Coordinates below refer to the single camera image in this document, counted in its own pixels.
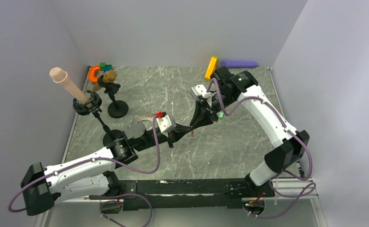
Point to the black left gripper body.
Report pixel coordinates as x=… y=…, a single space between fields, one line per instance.
x=150 y=141

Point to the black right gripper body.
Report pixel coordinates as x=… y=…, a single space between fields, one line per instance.
x=216 y=103

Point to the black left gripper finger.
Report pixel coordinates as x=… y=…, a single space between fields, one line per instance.
x=174 y=137
x=182 y=128

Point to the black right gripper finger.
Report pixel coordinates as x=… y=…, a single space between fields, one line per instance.
x=198 y=104
x=203 y=117

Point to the metal disc with keyrings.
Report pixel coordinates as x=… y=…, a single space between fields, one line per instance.
x=144 y=118

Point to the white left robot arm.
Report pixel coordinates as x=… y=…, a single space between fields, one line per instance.
x=44 y=186

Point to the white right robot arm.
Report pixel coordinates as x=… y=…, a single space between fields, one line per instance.
x=225 y=93

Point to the purple cylinder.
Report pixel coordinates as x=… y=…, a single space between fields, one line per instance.
x=239 y=64

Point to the yellow block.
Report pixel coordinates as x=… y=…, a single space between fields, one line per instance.
x=211 y=68

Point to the black short microphone stand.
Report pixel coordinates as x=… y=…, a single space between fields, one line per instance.
x=117 y=108

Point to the gold microphone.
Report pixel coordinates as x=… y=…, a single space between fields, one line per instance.
x=108 y=77

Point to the orange horseshoe toy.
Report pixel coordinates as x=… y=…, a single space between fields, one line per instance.
x=92 y=73

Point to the green blue toy bricks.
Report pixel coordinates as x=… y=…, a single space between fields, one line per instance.
x=105 y=67

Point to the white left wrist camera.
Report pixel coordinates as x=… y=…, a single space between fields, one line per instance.
x=166 y=122

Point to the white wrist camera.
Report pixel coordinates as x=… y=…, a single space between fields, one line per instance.
x=166 y=122
x=200 y=91

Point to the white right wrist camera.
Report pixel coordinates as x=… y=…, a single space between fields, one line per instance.
x=200 y=91

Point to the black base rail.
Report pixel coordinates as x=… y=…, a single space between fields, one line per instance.
x=231 y=193

